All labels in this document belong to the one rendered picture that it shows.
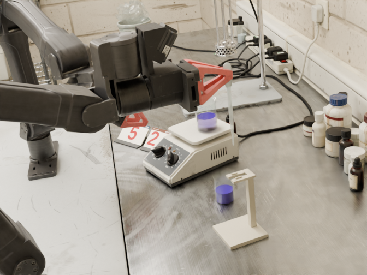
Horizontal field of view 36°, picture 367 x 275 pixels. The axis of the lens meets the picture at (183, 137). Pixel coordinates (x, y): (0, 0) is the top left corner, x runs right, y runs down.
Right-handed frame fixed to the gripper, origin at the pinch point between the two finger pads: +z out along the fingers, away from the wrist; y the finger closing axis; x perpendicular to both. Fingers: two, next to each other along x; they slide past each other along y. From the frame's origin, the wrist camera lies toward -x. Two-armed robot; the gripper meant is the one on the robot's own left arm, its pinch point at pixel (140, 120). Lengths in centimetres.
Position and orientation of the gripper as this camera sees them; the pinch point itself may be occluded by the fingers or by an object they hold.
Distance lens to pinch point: 130.7
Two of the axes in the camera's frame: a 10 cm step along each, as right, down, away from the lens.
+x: -4.6, 8.9, 0.1
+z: 7.0, 3.6, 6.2
